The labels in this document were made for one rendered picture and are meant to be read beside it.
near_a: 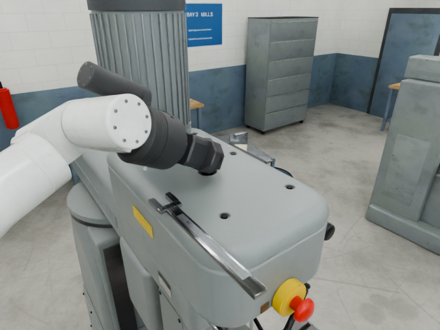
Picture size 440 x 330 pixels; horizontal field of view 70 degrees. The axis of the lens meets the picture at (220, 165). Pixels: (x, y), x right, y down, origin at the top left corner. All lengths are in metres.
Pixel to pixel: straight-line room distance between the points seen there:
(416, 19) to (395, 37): 0.46
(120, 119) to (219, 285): 0.26
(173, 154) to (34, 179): 0.19
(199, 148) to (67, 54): 4.32
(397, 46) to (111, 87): 7.23
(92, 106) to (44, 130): 0.07
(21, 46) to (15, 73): 0.33
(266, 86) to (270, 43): 0.71
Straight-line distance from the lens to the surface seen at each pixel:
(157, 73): 0.67
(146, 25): 0.66
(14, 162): 0.36
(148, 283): 0.84
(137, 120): 0.39
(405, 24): 7.46
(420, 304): 3.25
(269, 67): 5.66
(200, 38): 5.55
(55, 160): 0.37
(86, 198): 1.22
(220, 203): 0.51
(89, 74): 0.42
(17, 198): 0.36
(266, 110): 5.83
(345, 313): 2.92
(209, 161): 0.51
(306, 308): 0.53
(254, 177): 0.59
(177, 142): 0.46
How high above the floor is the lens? 2.17
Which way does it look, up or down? 27 degrees down
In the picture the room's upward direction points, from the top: straight up
